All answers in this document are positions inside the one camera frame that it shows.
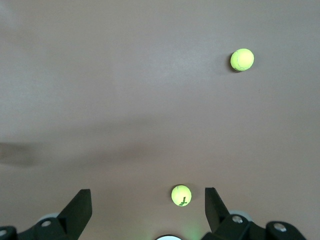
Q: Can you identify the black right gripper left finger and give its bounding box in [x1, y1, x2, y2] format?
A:
[0, 188, 92, 240]

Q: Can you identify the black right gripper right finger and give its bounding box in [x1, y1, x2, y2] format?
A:
[201, 186, 308, 240]

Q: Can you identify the brown table mat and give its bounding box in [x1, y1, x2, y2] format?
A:
[0, 0, 320, 240]

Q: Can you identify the yellow tennis ball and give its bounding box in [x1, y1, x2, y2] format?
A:
[230, 48, 255, 72]
[170, 184, 193, 208]

